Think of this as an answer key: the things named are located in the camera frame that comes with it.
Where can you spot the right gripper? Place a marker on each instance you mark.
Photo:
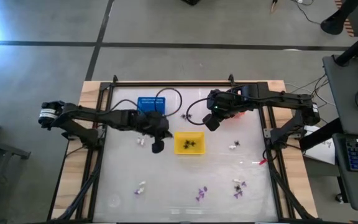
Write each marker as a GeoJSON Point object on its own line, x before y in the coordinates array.
{"type": "Point", "coordinates": [211, 123]}

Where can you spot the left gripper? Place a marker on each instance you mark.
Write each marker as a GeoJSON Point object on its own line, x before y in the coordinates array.
{"type": "Point", "coordinates": [158, 147]}

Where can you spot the yellow plastic basket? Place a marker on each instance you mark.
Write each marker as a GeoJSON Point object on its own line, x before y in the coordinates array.
{"type": "Point", "coordinates": [197, 150]}

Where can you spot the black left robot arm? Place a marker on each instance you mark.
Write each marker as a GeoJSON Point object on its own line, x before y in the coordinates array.
{"type": "Point", "coordinates": [104, 115]}

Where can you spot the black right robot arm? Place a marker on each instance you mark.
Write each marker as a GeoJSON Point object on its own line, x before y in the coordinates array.
{"type": "Point", "coordinates": [284, 98]}

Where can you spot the orange plastic basket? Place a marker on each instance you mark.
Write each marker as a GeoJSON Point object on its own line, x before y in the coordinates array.
{"type": "Point", "coordinates": [240, 114]}

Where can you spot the blue plastic basket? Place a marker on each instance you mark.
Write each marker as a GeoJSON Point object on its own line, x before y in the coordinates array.
{"type": "Point", "coordinates": [146, 104]}

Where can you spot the black desk foot bar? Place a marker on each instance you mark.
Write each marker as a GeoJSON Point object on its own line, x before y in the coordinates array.
{"type": "Point", "coordinates": [322, 133]}

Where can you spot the white printed paper sheet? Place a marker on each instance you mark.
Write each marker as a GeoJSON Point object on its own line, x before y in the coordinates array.
{"type": "Point", "coordinates": [323, 154]}

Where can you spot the black floor object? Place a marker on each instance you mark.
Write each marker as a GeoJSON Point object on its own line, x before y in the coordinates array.
{"type": "Point", "coordinates": [191, 1]}

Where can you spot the desk caster wheel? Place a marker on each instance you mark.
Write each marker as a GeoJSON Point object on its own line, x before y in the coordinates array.
{"type": "Point", "coordinates": [339, 198]}

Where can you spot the person's shoe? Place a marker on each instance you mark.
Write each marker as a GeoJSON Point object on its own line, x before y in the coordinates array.
{"type": "Point", "coordinates": [331, 24]}

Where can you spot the black monitor pole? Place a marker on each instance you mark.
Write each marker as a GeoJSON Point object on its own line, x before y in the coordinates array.
{"type": "Point", "coordinates": [356, 46]}

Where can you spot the grey side stand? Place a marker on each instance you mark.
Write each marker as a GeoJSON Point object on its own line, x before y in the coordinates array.
{"type": "Point", "coordinates": [5, 148]}

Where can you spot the red striped mat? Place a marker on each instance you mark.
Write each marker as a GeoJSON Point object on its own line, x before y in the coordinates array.
{"type": "Point", "coordinates": [349, 28]}

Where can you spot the person's leg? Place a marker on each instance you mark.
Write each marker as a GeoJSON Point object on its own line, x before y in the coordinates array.
{"type": "Point", "coordinates": [348, 7]}

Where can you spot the black aluminium table frame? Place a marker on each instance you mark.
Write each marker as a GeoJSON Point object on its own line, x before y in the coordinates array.
{"type": "Point", "coordinates": [204, 84]}

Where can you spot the black frame clamp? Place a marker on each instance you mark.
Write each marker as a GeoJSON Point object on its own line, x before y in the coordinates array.
{"type": "Point", "coordinates": [115, 78]}
{"type": "Point", "coordinates": [231, 79]}

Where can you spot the grey metal bracket plate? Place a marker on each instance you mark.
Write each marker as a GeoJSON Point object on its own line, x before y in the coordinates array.
{"type": "Point", "coordinates": [266, 133]}

